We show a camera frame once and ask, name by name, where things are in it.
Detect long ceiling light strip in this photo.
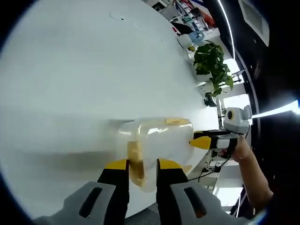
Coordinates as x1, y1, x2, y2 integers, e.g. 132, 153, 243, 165
215, 0, 235, 58

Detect person's right hand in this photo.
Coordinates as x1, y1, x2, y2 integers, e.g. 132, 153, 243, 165
231, 135, 254, 163

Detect storage shelves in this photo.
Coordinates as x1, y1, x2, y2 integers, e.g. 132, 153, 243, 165
173, 0, 216, 36

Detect clear box with yellow buckles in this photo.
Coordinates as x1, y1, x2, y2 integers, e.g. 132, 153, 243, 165
117, 116, 195, 193

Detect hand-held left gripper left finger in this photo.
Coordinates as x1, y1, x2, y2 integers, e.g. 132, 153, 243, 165
32, 159, 131, 225

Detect grey mesh office chair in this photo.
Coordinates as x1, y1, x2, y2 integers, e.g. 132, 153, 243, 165
124, 202, 163, 220

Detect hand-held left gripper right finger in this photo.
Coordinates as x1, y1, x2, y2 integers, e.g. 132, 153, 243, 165
156, 158, 248, 225

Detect black stand base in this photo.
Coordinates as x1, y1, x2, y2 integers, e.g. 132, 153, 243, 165
203, 92, 218, 107

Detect ceiling air vent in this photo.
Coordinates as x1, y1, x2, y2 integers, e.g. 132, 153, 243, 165
238, 0, 270, 46

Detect black cable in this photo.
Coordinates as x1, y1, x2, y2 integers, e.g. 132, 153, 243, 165
187, 156, 232, 182

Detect potted green plant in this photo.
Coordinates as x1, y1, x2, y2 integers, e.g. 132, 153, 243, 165
193, 42, 235, 98

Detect bright ceiling light strip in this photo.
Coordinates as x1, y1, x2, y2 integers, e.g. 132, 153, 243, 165
252, 100, 300, 118

